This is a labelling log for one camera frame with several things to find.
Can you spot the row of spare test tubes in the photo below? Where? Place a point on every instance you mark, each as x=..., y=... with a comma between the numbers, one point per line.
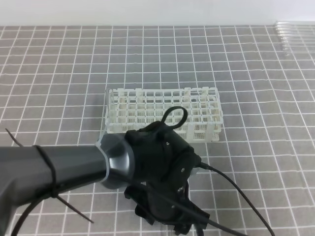
x=297, y=37

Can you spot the test tube in rack corner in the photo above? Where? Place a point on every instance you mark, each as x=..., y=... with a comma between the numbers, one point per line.
x=108, y=102

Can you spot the grey grid tablecloth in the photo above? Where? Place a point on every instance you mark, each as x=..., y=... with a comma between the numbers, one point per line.
x=53, y=82

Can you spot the black cable tie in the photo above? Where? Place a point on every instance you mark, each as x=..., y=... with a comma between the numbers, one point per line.
x=32, y=174

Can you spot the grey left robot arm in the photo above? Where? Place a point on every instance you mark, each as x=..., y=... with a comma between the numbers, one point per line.
x=120, y=166

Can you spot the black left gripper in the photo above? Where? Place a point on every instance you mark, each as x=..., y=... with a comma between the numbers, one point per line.
x=164, y=161

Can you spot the white plastic test tube rack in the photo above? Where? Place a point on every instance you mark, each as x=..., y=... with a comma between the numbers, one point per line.
x=132, y=109

